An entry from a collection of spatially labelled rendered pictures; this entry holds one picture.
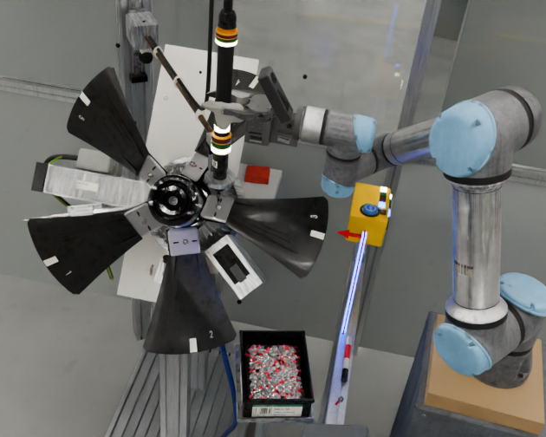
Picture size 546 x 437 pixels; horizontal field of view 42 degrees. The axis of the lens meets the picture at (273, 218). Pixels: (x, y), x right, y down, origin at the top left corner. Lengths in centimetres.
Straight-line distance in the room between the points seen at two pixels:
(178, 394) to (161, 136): 86
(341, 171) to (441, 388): 50
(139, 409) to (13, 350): 62
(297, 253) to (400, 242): 99
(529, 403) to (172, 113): 113
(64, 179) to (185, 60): 46
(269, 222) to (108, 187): 45
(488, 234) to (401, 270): 136
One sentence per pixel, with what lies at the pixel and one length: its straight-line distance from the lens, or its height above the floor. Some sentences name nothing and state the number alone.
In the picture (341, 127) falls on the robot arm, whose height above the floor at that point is 147.
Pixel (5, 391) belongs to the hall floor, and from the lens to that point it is 289.
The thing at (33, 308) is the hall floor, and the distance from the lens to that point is 315.
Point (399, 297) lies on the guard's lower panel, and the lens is 275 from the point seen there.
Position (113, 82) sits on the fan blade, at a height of 141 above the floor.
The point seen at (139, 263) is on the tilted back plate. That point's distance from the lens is 195.
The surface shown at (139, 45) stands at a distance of 207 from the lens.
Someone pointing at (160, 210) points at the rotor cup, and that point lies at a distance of 165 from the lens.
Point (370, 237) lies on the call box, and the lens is 194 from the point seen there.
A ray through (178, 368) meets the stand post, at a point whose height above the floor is 47.
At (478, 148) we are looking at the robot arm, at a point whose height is 162.
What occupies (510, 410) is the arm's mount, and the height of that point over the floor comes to 104.
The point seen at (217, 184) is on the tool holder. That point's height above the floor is 128.
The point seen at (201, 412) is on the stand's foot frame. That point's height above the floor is 8.
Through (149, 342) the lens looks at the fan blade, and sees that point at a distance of 167.
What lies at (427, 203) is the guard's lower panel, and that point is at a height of 81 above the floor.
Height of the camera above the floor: 222
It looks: 38 degrees down
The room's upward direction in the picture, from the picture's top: 6 degrees clockwise
